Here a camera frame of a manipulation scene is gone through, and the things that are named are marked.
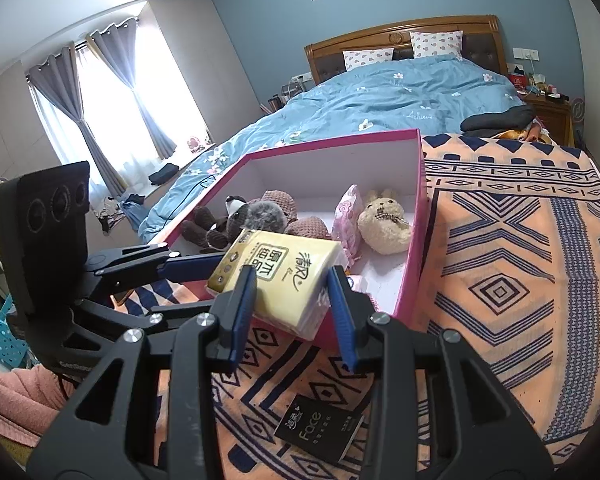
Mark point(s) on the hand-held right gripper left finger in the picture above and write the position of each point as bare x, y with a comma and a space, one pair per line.
242, 310

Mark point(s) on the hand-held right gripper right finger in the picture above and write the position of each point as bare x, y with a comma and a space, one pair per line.
341, 317

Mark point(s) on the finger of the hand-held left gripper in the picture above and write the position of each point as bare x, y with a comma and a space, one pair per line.
170, 310
195, 264

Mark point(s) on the yellow tissue pack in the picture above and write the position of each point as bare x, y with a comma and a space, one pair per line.
280, 270

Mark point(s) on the pink cardboard box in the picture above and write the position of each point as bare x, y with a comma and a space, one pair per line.
330, 170

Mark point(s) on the person's left forearm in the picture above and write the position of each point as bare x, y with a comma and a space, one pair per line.
15, 400

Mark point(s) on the dark brown crochet plush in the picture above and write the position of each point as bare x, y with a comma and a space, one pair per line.
200, 227

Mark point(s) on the blue crumpled cloth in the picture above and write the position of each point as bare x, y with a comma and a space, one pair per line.
136, 210

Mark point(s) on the grey raccoon plush toy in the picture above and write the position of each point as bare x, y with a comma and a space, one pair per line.
265, 215

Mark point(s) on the dark cloth bundle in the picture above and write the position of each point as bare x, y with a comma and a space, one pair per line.
163, 174

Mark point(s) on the pink floral tissue packet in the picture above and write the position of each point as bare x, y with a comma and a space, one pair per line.
347, 220

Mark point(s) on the cream bunny plush toy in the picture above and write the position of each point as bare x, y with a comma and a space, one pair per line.
382, 227

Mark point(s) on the turquoise plastic basket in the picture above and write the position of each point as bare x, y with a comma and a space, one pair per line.
2, 340

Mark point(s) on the black tissue pack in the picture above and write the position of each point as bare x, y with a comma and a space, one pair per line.
315, 427

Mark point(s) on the grey curtain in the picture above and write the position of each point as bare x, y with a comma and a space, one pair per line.
130, 75
70, 110

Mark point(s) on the orange navy patterned blanket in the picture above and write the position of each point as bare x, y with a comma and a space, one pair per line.
505, 285

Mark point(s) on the bright window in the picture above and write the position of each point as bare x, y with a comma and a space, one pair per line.
175, 85

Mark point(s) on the cluttered bedside table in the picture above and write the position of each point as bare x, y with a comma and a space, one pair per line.
280, 97

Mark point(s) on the blue floral duvet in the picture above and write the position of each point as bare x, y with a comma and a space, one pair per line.
380, 100

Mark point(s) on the dark folded clothes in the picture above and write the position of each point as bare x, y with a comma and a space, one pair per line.
495, 120

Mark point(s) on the yellow orange cloth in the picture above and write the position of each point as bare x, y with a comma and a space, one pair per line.
512, 134

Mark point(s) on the white heart print pillow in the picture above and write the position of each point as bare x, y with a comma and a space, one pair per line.
436, 44
367, 59

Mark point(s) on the wooden nightstand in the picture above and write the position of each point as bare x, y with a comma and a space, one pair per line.
555, 120

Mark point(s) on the wooden bed headboard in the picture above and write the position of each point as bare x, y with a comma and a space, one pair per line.
405, 30

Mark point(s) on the red tissue box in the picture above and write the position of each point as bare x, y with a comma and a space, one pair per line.
518, 81

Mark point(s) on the white wall socket panel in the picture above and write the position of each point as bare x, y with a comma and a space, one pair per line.
526, 53
301, 78

